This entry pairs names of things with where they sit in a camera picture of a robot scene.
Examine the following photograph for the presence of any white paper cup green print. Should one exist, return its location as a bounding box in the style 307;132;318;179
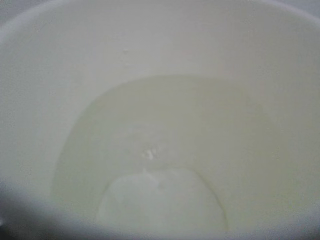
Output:
0;0;320;240

